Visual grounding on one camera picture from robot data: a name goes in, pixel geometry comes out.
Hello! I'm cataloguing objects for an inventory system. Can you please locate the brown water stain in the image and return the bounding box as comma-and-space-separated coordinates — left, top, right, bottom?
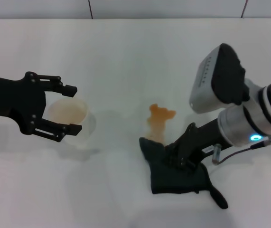
145, 103, 177, 144

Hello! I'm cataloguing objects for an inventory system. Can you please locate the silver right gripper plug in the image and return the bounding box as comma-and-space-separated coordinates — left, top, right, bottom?
211, 143, 222, 164

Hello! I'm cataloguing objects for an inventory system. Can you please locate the dark blue rag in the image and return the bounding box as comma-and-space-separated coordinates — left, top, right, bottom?
139, 137, 229, 210

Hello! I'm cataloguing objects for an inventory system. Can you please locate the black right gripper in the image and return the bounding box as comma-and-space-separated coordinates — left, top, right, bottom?
164, 118, 231, 171

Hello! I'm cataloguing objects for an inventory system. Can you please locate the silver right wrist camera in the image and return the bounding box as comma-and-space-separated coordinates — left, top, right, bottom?
188, 42, 251, 114

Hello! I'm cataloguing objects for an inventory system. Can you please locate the thin right arm cable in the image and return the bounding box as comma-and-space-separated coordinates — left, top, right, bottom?
215, 140, 271, 164

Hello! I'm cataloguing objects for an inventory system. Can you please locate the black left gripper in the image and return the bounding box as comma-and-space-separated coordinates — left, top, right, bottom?
0, 72, 83, 143

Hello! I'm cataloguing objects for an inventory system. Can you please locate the clear plastic cup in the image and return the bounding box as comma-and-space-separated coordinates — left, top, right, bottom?
47, 98, 97, 150

